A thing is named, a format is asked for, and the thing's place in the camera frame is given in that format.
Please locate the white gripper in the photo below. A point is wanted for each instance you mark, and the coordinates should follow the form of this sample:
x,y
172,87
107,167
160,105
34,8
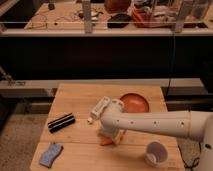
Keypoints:
x,y
107,133

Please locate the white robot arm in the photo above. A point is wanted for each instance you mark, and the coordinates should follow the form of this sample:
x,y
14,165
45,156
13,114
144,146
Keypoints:
x,y
195,125

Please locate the white ceramic cup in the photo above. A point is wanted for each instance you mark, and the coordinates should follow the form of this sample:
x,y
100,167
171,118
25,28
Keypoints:
x,y
156,154

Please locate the white tube bottle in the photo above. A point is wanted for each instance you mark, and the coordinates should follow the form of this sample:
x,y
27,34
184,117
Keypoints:
x,y
98,109

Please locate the orange plate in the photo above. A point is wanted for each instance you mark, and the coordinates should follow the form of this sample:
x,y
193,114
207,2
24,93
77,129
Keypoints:
x,y
135,103

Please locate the black rectangular box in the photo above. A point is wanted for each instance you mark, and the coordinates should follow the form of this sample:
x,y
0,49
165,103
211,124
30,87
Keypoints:
x,y
61,122

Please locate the blue sponge cloth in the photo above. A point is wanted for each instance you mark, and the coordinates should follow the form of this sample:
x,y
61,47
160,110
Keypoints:
x,y
47,158

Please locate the black bowl on shelf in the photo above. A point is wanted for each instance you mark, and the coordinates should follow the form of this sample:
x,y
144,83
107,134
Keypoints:
x,y
119,20

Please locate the red container on shelf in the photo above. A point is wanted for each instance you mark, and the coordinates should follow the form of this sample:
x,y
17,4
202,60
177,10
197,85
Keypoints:
x,y
140,18

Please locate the brown round pot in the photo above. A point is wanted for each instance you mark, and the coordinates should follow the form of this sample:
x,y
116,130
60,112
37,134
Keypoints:
x,y
116,6

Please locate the grey metal post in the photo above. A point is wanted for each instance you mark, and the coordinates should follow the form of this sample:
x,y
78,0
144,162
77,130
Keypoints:
x,y
86,6

